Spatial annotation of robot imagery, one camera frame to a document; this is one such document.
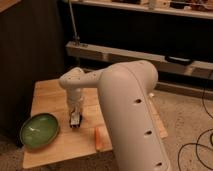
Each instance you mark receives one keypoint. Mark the white shelf ledge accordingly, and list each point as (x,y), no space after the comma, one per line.
(107,54)

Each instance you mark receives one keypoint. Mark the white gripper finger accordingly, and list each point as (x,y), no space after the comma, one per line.
(80,111)
(71,110)

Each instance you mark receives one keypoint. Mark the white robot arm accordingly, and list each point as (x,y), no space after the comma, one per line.
(123,92)

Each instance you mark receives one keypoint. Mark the orange carrot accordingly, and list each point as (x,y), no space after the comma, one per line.
(99,140)

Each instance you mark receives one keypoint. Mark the metal pole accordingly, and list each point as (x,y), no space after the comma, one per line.
(76,37)

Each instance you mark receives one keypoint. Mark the wooden table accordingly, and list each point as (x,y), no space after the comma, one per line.
(49,97)

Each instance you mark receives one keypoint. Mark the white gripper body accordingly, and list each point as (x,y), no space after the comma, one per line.
(72,103)

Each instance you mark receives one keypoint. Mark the green bowl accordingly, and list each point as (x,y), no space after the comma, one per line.
(39,130)

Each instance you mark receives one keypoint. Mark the black and white eraser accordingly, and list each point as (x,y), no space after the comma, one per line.
(75,120)

